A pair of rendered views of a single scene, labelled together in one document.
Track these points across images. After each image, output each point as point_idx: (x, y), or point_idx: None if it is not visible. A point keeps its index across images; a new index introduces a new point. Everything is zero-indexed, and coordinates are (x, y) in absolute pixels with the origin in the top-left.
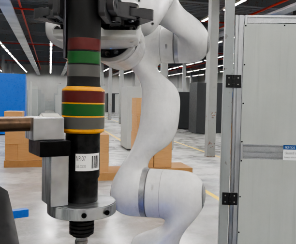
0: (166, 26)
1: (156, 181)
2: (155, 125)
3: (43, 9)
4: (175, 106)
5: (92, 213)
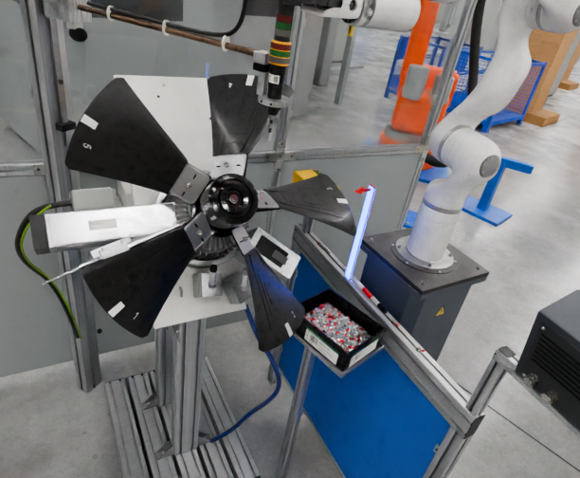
0: None
1: (456, 137)
2: (481, 89)
3: None
4: (509, 77)
5: (264, 101)
